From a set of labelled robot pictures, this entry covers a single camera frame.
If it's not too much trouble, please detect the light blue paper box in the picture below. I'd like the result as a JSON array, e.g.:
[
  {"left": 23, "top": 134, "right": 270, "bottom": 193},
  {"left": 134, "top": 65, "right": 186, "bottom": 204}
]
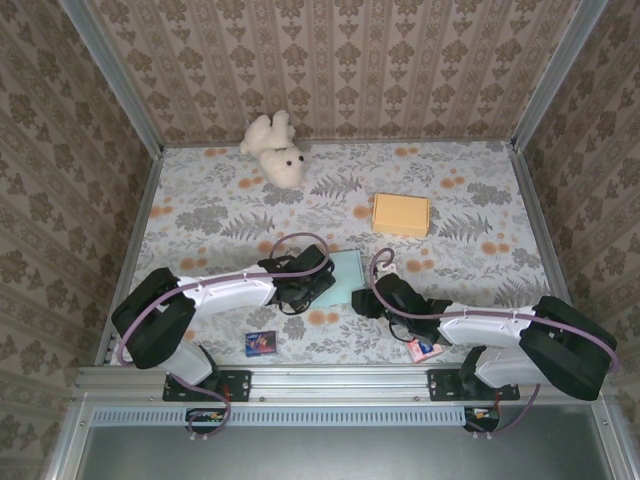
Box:
[{"left": 312, "top": 249, "right": 365, "bottom": 309}]

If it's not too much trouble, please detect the orange paper box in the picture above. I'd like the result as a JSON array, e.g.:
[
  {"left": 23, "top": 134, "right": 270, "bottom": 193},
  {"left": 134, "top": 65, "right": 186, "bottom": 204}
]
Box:
[{"left": 371, "top": 193, "right": 431, "bottom": 237}]

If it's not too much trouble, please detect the red card pack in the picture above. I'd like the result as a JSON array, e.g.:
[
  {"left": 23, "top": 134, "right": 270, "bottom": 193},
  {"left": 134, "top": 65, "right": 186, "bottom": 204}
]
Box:
[{"left": 407, "top": 339, "right": 446, "bottom": 365}]

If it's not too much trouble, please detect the blue card pack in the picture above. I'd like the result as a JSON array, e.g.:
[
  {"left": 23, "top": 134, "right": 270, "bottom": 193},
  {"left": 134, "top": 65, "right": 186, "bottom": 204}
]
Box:
[{"left": 244, "top": 331, "right": 279, "bottom": 357}]

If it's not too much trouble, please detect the white plush bear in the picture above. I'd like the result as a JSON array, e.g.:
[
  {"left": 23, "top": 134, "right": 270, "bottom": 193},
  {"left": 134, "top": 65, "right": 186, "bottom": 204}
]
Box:
[{"left": 238, "top": 109, "right": 307, "bottom": 190}]

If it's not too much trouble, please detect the grey metal panel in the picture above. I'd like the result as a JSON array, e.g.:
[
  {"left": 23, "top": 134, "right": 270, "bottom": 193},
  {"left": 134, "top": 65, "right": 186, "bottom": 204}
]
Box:
[{"left": 47, "top": 404, "right": 640, "bottom": 480}]

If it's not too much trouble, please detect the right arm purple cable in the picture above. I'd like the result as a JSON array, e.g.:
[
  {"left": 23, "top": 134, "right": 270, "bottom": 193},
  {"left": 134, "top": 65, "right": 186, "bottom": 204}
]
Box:
[{"left": 368, "top": 248, "right": 621, "bottom": 436}]

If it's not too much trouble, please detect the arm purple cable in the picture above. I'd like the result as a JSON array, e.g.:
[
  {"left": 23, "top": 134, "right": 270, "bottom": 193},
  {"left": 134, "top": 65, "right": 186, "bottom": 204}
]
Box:
[
  {"left": 117, "top": 231, "right": 331, "bottom": 441},
  {"left": 368, "top": 248, "right": 621, "bottom": 436}
]

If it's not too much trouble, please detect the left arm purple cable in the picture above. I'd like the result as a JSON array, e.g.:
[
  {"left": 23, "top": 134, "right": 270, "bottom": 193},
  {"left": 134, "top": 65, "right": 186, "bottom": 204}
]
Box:
[{"left": 117, "top": 231, "right": 331, "bottom": 441}]

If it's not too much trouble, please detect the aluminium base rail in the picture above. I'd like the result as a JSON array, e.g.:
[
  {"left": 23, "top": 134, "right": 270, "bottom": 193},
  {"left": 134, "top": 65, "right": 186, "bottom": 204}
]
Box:
[{"left": 74, "top": 363, "right": 614, "bottom": 401}]

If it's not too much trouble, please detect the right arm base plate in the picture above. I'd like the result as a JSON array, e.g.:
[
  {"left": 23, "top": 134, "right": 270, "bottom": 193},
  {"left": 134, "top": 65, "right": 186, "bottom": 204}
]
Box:
[{"left": 427, "top": 368, "right": 521, "bottom": 403}]

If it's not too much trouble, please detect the grey slotted cable duct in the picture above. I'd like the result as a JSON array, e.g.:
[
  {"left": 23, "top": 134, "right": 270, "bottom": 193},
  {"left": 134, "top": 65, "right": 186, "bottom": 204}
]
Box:
[{"left": 91, "top": 405, "right": 494, "bottom": 427}]

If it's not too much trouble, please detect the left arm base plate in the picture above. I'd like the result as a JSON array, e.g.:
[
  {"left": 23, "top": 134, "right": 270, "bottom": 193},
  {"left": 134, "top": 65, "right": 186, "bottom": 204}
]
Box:
[{"left": 162, "top": 368, "right": 252, "bottom": 403}]

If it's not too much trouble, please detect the aluminium side rail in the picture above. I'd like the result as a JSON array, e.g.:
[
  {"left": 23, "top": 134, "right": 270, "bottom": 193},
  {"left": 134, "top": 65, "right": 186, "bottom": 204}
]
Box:
[
  {"left": 94, "top": 149, "right": 165, "bottom": 366},
  {"left": 507, "top": 142, "right": 591, "bottom": 364}
]

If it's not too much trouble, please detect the aluminium corner post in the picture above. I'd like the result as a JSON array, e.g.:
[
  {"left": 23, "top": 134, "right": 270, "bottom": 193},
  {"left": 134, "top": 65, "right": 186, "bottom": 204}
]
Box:
[
  {"left": 510, "top": 0, "right": 609, "bottom": 151},
  {"left": 58, "top": 0, "right": 165, "bottom": 156}
]

